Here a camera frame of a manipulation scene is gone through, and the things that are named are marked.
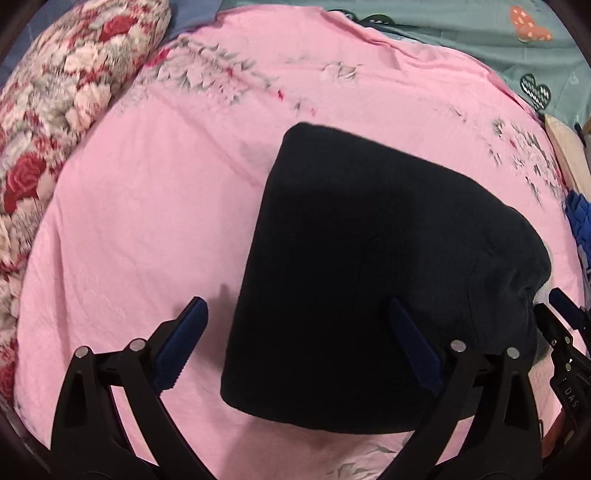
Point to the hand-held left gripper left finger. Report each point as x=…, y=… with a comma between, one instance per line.
x=182, y=341

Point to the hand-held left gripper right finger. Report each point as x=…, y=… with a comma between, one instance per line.
x=413, y=341

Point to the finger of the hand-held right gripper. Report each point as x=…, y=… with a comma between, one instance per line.
x=551, y=325
x=567, y=307

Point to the black pants with grey lining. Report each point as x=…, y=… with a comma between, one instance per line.
x=360, y=258

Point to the blue and white cloth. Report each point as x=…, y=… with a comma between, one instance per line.
x=581, y=226

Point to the pink floral bedsheet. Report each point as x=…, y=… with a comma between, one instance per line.
x=152, y=198

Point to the beige pillow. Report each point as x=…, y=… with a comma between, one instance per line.
x=570, y=147

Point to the teal printed sheet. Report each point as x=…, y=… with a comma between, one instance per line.
x=452, y=23

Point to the blue checked sheet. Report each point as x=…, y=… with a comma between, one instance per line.
x=21, y=57

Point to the plain blue cloth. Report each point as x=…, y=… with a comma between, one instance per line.
x=196, y=11

